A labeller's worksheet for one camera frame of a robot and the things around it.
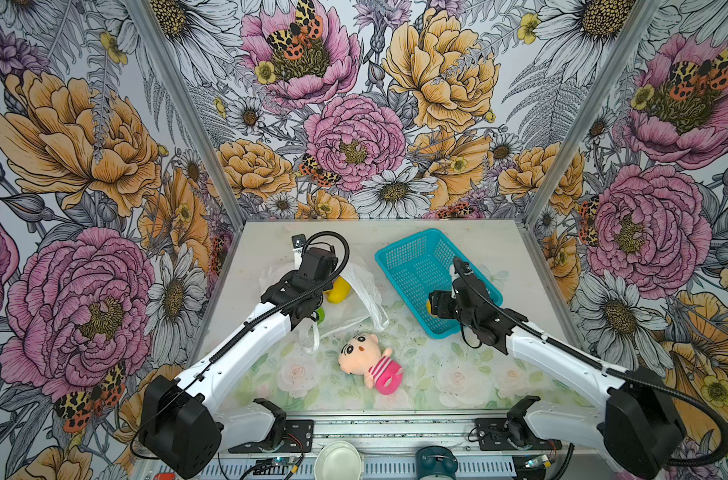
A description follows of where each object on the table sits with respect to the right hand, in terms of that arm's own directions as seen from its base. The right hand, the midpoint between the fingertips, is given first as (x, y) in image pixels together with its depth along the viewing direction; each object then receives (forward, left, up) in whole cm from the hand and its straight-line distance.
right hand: (441, 305), depth 85 cm
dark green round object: (-36, +7, -3) cm, 37 cm away
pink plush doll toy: (-13, +22, -3) cm, 26 cm away
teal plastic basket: (+23, +1, -11) cm, 25 cm away
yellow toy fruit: (+9, +29, -6) cm, 31 cm away
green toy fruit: (+4, +35, -10) cm, 37 cm away
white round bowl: (-34, +28, -10) cm, 45 cm away
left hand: (+4, +35, +9) cm, 37 cm away
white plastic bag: (-3, +22, +5) cm, 23 cm away
